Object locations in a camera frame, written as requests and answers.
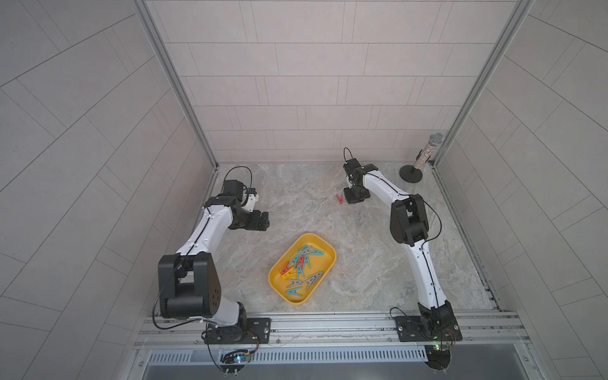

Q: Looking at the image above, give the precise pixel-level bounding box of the teal clothespin placed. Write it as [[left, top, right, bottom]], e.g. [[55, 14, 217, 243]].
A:
[[297, 245, 315, 257], [288, 254, 304, 269]]

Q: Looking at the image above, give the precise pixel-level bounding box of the yellow plastic storage tray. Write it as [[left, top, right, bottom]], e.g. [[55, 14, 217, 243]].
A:
[[268, 233, 337, 306]]

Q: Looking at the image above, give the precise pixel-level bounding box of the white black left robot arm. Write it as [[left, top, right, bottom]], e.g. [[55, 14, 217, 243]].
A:
[[156, 188, 269, 328]]

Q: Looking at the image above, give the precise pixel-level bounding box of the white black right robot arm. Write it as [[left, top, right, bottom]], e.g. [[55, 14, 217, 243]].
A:
[[344, 158, 462, 340]]

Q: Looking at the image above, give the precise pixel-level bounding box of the pink clothespin in tray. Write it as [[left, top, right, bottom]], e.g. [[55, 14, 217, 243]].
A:
[[280, 263, 293, 276]]

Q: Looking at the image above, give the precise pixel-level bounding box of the teal clothespin tray top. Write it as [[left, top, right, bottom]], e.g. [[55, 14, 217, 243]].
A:
[[310, 248, 325, 256]]

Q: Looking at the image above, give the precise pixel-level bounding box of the teal clothespin tray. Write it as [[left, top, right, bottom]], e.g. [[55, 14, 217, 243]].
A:
[[310, 248, 325, 256], [286, 288, 302, 297], [296, 266, 307, 280]]

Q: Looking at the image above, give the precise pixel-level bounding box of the yellow clothespin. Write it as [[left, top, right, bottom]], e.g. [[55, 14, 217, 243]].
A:
[[281, 268, 298, 280]]

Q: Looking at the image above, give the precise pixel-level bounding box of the teal clothespin tray middle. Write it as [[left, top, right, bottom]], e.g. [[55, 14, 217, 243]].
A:
[[296, 266, 307, 280]]

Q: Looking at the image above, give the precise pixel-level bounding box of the grey clothespin lower left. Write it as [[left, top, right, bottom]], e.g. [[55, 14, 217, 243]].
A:
[[286, 279, 303, 290]]

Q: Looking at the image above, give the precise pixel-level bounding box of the grey clothespin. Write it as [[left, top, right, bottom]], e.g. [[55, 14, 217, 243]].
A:
[[286, 279, 303, 290], [303, 271, 324, 291]]

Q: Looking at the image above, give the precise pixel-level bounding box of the teal clothespin tray bottom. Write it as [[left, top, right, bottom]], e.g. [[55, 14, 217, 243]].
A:
[[286, 288, 302, 297]]

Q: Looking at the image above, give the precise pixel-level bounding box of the grey clothespin lower right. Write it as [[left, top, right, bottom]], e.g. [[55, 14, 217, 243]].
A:
[[303, 271, 324, 291]]

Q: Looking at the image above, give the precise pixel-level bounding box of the left controller board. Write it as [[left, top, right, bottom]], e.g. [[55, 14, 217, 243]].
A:
[[219, 349, 254, 376]]

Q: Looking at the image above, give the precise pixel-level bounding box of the controller board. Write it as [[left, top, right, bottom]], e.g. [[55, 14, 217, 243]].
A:
[[424, 344, 451, 371], [219, 349, 254, 376]]

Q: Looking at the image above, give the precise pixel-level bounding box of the ventilation grille strip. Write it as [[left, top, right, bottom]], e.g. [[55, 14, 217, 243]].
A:
[[148, 346, 428, 366]]

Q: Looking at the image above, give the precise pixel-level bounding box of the right controller board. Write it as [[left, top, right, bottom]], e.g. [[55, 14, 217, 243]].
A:
[[424, 344, 451, 371]]

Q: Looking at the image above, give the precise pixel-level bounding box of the left corner metal profile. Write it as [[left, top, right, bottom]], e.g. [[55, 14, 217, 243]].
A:
[[132, 0, 219, 170]]

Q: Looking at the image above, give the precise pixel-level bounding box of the corner metal profile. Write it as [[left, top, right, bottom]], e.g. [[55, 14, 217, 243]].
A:
[[432, 0, 535, 169], [132, 0, 219, 170]]

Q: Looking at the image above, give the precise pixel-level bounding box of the right corner metal profile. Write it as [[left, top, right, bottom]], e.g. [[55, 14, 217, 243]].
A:
[[432, 0, 535, 169]]

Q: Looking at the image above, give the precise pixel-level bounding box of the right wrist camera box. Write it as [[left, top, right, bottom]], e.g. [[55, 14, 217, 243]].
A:
[[343, 158, 362, 183]]

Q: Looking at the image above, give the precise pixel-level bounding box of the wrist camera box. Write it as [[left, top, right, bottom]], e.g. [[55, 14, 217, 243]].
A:
[[221, 180, 245, 202], [343, 158, 362, 183]]

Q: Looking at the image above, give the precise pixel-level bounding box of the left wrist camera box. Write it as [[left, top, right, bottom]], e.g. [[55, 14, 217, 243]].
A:
[[221, 180, 245, 202]]

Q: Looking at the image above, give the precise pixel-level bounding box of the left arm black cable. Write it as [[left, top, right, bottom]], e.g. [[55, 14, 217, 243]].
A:
[[222, 165, 253, 191]]

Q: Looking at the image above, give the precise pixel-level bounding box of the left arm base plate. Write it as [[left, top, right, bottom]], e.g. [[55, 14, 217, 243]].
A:
[[202, 318, 272, 345]]

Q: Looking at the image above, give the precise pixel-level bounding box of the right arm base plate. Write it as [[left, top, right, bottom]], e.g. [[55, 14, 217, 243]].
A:
[[392, 315, 463, 344]]

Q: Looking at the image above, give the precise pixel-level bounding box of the aluminium front rail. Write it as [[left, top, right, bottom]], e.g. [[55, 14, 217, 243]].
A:
[[132, 310, 533, 352]]

